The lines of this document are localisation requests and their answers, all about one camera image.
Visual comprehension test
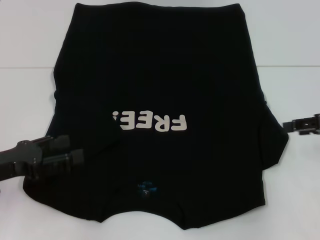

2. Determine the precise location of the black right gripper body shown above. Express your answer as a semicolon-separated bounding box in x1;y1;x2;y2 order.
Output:
313;113;320;136

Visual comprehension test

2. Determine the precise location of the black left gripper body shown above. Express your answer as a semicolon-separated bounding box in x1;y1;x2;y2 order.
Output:
0;139;44;183

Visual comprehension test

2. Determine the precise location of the black shirt with FREE print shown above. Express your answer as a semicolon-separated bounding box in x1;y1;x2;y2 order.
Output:
21;2;288;224

